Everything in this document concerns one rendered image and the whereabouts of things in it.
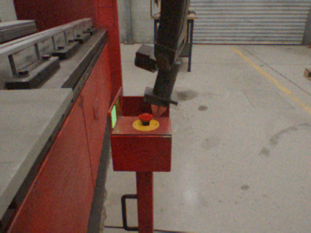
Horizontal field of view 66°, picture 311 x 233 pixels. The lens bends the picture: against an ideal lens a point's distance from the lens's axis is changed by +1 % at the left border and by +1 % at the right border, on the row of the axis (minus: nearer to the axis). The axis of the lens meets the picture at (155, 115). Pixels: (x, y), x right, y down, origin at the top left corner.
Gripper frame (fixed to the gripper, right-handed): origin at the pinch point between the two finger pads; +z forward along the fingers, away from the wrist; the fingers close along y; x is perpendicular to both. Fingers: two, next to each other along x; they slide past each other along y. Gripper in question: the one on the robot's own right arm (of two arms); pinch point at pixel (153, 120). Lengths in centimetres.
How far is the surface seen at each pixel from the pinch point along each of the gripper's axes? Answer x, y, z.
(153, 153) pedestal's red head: 15.0, -0.7, 2.2
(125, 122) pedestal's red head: 8.3, 8.2, -1.4
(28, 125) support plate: 52, 14, -23
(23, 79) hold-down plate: 9.2, 35.6, -7.1
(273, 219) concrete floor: -28, -82, 56
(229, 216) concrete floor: -29, -59, 62
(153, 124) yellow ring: 9.6, 0.7, -3.5
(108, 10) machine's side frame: -160, 49, -14
